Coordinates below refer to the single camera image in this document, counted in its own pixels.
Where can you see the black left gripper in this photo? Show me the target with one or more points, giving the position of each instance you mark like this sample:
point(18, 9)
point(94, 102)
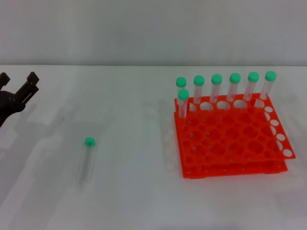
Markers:
point(9, 105)

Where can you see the clear graduated test tube green cap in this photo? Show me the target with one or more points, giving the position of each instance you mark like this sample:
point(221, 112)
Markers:
point(89, 141)

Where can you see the orange plastic test tube rack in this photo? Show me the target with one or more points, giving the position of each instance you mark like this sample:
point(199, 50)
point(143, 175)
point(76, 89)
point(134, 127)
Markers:
point(227, 134)

